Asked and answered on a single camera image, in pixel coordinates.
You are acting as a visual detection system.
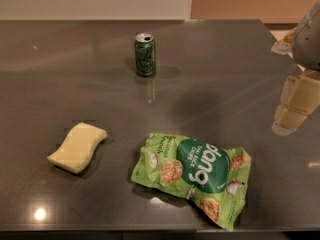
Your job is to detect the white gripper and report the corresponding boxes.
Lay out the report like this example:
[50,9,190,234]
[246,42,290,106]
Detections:
[271,1,320,136]

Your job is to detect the green rice chip bag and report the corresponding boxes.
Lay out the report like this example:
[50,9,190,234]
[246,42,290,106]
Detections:
[131,133,251,231]

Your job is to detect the yellow sponge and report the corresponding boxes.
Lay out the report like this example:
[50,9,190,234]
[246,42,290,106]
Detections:
[48,122,107,174]

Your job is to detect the green soda can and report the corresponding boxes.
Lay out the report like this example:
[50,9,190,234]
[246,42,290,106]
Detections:
[134,33,156,77]

